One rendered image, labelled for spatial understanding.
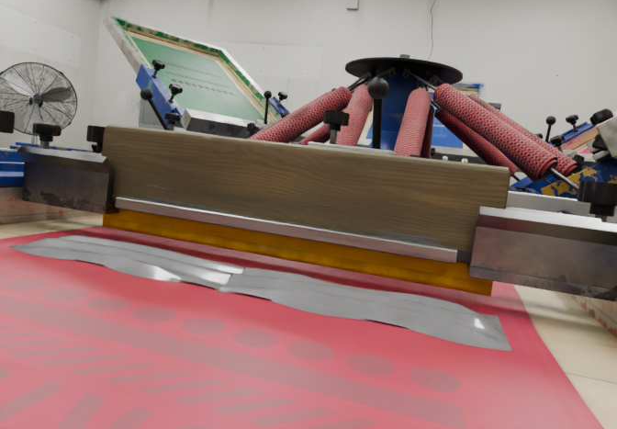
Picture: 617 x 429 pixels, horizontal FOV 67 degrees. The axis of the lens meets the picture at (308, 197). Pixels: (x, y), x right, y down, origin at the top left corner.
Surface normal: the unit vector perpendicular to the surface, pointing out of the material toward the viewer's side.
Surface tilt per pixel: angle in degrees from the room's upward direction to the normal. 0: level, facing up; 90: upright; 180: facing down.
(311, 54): 90
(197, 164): 90
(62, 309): 0
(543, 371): 0
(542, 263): 90
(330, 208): 90
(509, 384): 0
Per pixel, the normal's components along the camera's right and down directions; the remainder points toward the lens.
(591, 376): 0.12, -0.99
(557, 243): -0.27, 0.04
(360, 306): -0.04, -0.81
